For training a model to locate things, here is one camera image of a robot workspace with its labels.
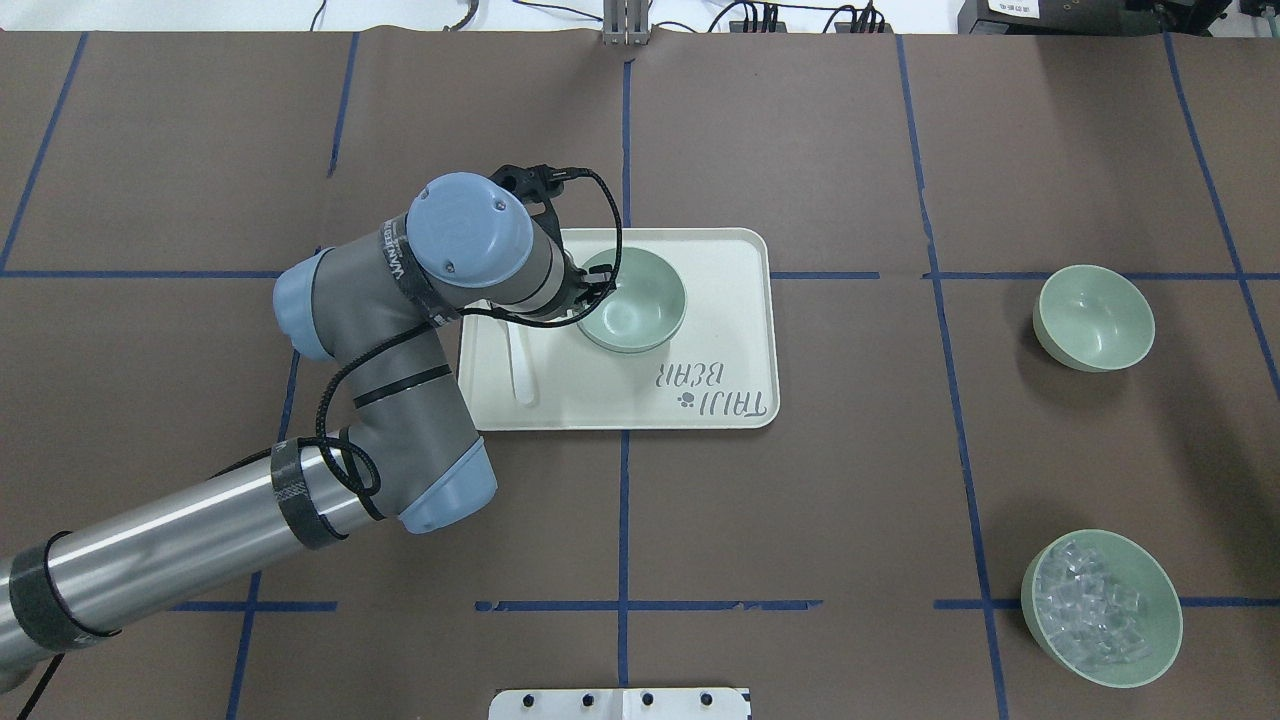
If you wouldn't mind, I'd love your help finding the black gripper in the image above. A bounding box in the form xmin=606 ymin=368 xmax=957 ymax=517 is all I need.
xmin=556 ymin=250 xmax=617 ymax=316

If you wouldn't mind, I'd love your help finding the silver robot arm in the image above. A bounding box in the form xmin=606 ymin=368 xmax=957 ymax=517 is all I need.
xmin=3 ymin=165 xmax=623 ymax=691

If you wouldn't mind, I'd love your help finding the white plastic spoon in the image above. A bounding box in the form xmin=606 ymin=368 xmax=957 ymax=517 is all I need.
xmin=504 ymin=322 xmax=539 ymax=407

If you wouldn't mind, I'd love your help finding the cream bear serving tray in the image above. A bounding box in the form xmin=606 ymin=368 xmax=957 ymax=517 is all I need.
xmin=457 ymin=228 xmax=782 ymax=430

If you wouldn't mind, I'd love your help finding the empty green bowl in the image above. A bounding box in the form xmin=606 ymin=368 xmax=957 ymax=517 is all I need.
xmin=1030 ymin=264 xmax=1156 ymax=373

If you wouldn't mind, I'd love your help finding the green bowl with ice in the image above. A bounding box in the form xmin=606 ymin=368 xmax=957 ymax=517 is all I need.
xmin=1020 ymin=529 xmax=1184 ymax=689

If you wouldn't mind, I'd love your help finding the clear ice cubes pile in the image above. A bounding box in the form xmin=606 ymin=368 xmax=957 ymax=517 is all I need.
xmin=1030 ymin=539 xmax=1153 ymax=670

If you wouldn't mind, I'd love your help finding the black camera cable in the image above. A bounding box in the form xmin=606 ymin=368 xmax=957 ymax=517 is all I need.
xmin=294 ymin=165 xmax=623 ymax=523

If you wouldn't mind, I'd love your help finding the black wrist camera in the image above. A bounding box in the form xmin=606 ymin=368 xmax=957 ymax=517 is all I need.
xmin=488 ymin=164 xmax=570 ymax=215

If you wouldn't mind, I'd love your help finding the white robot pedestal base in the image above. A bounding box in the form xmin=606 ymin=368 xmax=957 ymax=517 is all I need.
xmin=488 ymin=687 xmax=753 ymax=719

